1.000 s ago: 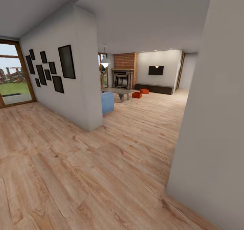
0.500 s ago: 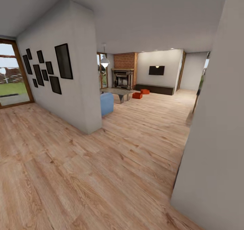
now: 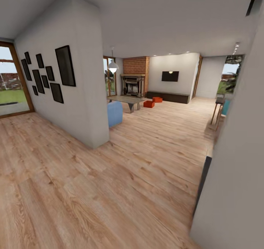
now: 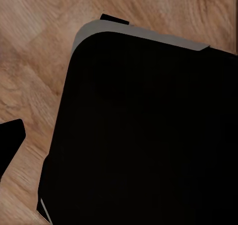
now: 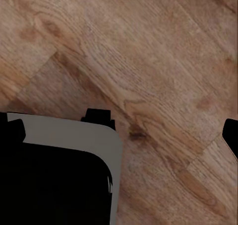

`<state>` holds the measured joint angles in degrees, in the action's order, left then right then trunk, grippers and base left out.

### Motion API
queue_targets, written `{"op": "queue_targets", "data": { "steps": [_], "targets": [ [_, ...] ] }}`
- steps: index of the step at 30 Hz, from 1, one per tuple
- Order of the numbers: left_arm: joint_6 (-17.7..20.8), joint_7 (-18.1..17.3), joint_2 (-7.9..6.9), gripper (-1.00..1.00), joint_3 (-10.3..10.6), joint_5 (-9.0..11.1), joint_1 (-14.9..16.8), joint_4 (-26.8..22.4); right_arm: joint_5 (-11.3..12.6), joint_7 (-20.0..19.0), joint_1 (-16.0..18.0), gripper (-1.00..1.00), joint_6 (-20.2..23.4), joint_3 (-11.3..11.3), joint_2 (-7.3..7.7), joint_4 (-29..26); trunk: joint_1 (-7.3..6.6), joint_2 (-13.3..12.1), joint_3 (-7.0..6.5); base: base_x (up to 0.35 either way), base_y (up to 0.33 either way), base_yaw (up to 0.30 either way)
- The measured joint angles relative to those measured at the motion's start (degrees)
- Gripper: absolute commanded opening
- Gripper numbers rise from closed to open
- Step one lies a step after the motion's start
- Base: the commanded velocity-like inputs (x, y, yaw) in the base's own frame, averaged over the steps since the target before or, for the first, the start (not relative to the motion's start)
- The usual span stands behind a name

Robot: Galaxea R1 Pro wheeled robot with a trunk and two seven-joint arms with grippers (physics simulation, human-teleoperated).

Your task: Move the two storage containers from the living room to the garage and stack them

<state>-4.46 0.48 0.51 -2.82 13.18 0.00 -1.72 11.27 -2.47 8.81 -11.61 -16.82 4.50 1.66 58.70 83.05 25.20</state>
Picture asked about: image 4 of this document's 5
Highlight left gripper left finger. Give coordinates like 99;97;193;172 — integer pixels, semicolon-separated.
0;119;26;178

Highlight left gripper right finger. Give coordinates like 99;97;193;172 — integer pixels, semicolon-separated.
222;118;238;159

